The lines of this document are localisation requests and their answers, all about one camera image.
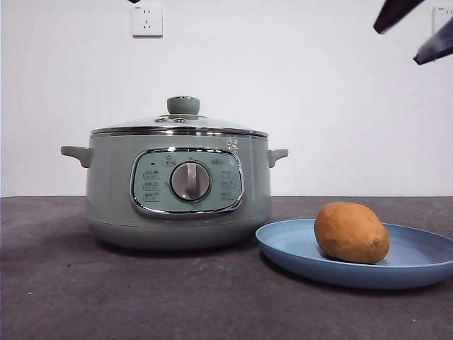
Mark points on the blue round plate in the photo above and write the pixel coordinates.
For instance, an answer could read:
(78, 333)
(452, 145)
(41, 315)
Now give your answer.
(290, 244)

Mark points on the pale green electric steamer pot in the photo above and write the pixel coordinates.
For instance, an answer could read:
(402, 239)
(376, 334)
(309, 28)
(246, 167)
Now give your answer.
(106, 184)

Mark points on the brown potato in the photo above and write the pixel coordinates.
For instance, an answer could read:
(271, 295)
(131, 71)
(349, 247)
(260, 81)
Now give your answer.
(350, 233)

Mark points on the white wall socket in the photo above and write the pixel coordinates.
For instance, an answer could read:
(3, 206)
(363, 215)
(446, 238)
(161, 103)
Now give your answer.
(147, 21)
(439, 17)

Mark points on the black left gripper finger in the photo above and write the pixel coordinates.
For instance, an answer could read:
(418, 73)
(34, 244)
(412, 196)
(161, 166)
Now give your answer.
(134, 1)

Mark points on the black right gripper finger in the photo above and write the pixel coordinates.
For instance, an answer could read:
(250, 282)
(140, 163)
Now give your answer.
(435, 46)
(396, 16)

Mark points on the glass lid with green knob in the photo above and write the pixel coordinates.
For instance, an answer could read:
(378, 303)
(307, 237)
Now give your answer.
(182, 105)

